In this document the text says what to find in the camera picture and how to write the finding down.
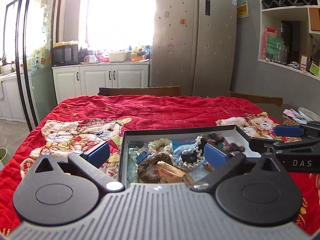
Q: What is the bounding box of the black sliding door frame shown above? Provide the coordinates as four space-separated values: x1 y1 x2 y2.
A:
15 0 62 130

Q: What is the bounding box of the wooden bead trivet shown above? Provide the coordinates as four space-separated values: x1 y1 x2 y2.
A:
283 119 299 126

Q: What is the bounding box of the black microwave oven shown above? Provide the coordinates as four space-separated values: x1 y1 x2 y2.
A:
51 44 79 66

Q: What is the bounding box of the white basin on counter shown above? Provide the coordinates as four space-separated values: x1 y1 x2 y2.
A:
108 51 128 63

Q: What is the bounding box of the black shallow cardboard box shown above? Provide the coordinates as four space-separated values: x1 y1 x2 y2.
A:
118 125 261 187

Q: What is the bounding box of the brown fuzzy black hair claw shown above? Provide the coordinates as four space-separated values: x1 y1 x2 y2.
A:
206 132 245 153

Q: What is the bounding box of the right wooden chair back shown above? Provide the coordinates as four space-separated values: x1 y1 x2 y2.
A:
228 91 283 107

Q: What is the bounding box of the brown snack packet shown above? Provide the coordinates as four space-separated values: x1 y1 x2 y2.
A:
203 162 215 172
153 161 195 186

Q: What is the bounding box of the white mug on counter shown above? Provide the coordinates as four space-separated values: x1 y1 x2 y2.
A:
84 55 98 63

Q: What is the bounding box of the black cream crochet scrunchie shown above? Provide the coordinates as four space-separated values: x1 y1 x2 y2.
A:
177 134 208 171

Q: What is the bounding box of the green cup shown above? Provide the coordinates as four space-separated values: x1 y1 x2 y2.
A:
0 147 11 170

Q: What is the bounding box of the person's right hand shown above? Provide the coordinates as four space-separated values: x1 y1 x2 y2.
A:
309 173 320 204

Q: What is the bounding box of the white plate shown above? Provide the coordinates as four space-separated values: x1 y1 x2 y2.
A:
298 107 320 122

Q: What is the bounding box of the white wall shelf unit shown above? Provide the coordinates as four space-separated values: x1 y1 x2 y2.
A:
258 0 319 80

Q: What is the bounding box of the blue binder clip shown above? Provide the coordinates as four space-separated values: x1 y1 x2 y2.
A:
136 151 148 164

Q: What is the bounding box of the white kitchen cabinet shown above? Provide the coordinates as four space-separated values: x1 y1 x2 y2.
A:
52 62 150 102

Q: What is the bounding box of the silver double-door refrigerator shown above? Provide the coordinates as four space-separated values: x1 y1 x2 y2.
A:
150 0 237 98

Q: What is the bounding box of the green paper notice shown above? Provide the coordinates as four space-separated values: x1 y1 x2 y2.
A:
266 35 284 61

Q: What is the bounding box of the red quilted bedspread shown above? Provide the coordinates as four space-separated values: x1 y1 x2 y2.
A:
1 95 319 239

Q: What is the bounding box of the pink cloth on side table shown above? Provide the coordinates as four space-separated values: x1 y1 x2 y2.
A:
283 109 304 119

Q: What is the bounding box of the brown blue crochet scrunchie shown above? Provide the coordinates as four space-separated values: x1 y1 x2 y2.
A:
137 152 172 184

